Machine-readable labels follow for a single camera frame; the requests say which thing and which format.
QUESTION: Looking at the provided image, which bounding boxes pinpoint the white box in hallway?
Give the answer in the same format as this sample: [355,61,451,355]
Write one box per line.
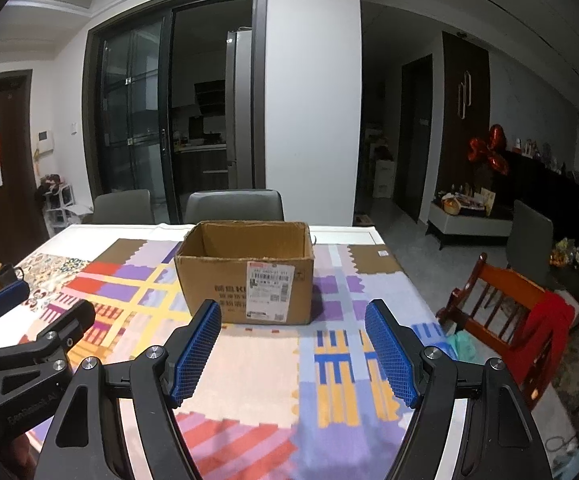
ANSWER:
[373,160,396,198]

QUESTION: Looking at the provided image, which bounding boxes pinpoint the white wall intercom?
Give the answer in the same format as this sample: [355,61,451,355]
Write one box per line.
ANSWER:
[37,130,54,155]

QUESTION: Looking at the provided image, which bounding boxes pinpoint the red heart balloons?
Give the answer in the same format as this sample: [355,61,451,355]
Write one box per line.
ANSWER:
[467,124,509,174]

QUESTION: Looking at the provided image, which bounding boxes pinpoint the white low tv bench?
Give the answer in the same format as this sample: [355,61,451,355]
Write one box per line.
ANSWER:
[425,203,513,249]

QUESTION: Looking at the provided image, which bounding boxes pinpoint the left hand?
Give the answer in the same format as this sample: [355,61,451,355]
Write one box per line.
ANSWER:
[0,434,37,480]

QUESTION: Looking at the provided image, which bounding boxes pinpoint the silver refrigerator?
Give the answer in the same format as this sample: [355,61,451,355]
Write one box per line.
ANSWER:
[226,27,253,188]

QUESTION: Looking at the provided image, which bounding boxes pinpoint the dark item at table edge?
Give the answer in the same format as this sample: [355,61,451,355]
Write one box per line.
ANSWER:
[0,263,25,289]

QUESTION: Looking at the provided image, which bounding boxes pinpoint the grey chair left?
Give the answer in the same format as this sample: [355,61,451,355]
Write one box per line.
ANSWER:
[91,190,155,226]

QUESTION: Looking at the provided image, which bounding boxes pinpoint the dark tall cabinet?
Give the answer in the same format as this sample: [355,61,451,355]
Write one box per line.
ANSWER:
[436,32,490,192]

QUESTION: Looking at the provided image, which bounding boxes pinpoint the brown entrance door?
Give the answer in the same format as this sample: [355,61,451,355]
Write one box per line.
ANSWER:
[0,70,49,264]

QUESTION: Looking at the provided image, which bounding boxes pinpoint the brown cardboard box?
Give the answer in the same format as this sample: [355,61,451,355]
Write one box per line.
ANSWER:
[175,220,314,326]

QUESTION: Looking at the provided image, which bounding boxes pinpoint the black glass sliding door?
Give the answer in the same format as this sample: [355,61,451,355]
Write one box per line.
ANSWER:
[82,11,176,223]

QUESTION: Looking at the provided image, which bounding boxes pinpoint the white shoe rack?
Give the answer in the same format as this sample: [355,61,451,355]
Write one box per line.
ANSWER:
[36,174,93,236]

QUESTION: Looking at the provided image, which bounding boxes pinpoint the flower bouquet on floor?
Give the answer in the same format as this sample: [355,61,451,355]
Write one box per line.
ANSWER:
[550,237,579,268]

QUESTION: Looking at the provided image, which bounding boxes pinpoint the dark grey chair right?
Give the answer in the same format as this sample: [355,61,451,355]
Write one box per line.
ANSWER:
[505,200,553,287]

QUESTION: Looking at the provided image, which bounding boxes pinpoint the red wooden chair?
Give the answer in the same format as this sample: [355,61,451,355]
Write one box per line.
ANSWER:
[436,252,576,408]

